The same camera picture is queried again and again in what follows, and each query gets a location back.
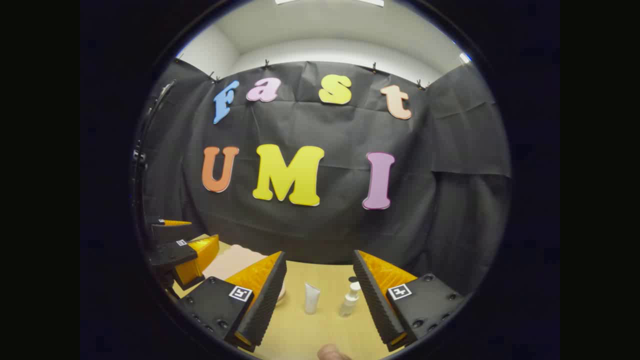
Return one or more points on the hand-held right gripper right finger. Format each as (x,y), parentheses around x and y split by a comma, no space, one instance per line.
(377,305)

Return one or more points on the white pump bottle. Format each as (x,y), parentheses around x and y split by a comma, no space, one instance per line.
(348,302)

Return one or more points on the black backdrop cloth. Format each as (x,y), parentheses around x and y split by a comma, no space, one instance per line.
(310,230)

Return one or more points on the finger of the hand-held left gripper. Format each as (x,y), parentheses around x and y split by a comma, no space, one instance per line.
(170,234)
(170,255)

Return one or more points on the white cosmetic tube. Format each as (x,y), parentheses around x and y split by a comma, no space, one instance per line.
(311,300)

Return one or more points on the pink suitcase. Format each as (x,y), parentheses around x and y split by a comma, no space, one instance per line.
(235,262)

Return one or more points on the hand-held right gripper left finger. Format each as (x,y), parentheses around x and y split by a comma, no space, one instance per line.
(265,305)

